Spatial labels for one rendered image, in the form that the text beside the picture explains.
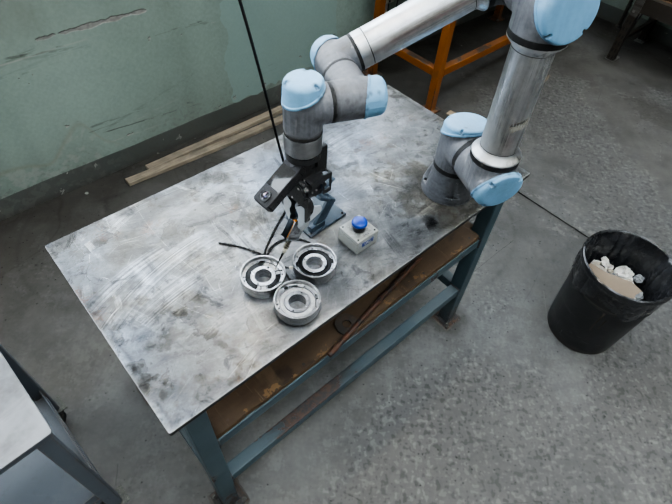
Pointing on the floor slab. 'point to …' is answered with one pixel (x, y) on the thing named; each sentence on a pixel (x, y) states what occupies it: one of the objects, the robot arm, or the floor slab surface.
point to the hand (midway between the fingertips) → (295, 224)
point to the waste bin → (557, 317)
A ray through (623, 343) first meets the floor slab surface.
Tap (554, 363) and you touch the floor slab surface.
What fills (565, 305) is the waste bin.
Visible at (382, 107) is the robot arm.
